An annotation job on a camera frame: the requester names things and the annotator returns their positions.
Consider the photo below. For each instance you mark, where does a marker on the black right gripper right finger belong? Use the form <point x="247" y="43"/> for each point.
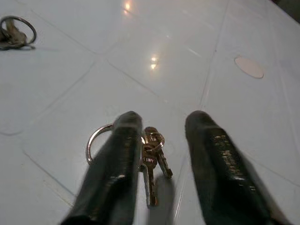
<point x="225" y="178"/>

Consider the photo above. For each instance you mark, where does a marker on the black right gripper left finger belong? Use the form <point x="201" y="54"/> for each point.
<point x="110" y="178"/>

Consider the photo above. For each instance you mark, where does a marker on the round white table plug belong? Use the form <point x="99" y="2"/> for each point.
<point x="249" y="67"/>

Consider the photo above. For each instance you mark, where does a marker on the small silver key pair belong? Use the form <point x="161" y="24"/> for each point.
<point x="14" y="35"/>

